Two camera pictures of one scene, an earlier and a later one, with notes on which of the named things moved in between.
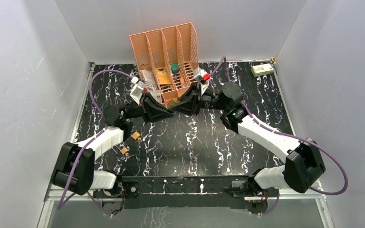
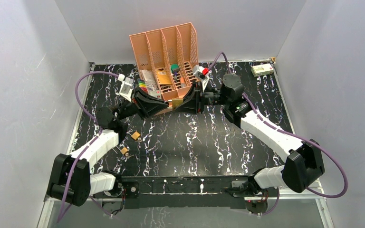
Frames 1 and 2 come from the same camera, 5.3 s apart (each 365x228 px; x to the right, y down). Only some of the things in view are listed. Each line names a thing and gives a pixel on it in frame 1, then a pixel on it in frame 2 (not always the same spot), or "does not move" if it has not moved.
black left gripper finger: (148, 97) does not move
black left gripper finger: (153, 116) to (149, 109)
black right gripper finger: (193, 96) does not move
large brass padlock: (173, 101) does not move
